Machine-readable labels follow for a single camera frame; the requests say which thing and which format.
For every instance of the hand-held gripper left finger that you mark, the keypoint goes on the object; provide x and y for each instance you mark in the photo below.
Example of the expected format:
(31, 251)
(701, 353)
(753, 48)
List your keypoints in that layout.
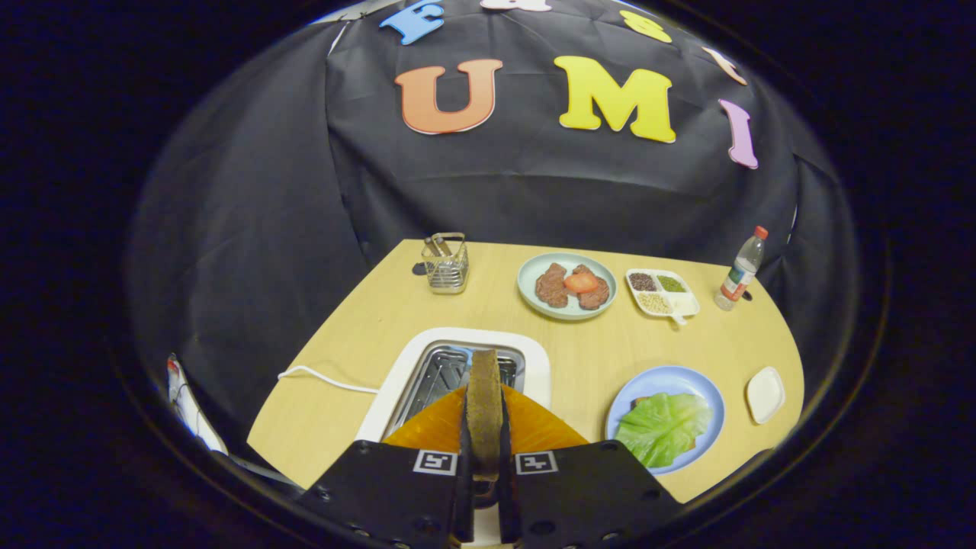
(463, 496)

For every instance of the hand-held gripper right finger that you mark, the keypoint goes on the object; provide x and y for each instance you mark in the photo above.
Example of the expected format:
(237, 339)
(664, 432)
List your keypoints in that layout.
(507, 503)

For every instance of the brown toasted bread slice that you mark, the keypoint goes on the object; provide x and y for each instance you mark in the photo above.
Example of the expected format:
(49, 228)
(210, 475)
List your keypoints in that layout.
(484, 412)

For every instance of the green lettuce leaf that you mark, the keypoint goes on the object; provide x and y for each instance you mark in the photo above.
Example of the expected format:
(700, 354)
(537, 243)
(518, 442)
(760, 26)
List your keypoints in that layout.
(663, 427)

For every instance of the white toaster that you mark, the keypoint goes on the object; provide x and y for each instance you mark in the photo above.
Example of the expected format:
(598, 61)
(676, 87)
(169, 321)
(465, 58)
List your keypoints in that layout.
(535, 374)

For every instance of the blue round plate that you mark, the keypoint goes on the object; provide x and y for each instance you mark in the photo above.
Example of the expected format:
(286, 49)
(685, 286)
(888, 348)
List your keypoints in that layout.
(671, 379)

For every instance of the brown meat piece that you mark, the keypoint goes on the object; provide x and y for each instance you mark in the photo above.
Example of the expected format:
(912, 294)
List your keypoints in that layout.
(596, 297)
(550, 290)

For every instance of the pale green round plate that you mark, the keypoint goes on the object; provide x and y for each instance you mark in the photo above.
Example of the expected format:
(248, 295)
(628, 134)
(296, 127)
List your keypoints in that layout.
(528, 286)

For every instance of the red tomato slice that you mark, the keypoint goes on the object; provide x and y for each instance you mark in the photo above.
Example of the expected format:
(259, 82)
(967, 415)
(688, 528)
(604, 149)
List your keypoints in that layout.
(581, 283)

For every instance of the white divided seed dish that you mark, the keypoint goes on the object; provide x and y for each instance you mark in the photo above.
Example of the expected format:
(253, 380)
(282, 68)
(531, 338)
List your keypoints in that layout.
(682, 305)

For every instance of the small white square plate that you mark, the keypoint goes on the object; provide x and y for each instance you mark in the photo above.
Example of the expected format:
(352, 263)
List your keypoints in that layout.
(765, 395)

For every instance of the white and red object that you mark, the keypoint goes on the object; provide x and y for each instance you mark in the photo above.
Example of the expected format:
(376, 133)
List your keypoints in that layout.
(187, 404)

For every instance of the clear bottle with red cap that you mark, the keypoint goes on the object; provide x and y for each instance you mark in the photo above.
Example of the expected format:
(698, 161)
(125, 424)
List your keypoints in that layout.
(740, 274)

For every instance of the black backdrop cloth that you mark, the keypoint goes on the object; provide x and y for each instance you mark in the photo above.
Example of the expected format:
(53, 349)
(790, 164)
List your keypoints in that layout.
(305, 191)

